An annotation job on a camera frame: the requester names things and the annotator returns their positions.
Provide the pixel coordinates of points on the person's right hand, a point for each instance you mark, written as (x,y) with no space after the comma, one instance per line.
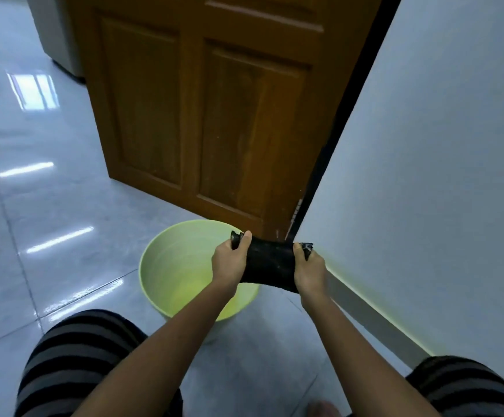
(310,275)

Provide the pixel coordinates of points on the person's left hand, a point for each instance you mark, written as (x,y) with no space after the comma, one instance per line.
(228,264)

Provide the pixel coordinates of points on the black cleaning cloth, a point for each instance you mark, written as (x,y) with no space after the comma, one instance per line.
(269,264)

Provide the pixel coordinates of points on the grey baseboard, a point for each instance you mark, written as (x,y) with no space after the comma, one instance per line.
(378,321)

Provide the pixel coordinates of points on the person's left forearm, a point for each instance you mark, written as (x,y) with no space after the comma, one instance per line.
(156,364)

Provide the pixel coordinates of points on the person's right forearm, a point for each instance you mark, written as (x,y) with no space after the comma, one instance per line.
(365,364)

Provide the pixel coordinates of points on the light green plastic bucket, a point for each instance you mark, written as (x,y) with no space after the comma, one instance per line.
(174,264)

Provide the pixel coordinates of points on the brown wooden door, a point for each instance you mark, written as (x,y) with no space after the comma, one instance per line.
(217,104)

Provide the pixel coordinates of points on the black grey striped shorts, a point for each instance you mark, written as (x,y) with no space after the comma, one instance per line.
(69,356)

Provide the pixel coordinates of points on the grey cabinet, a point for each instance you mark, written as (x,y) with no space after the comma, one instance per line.
(54,34)

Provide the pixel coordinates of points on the black door frame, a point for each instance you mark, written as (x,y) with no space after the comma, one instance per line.
(347,104)

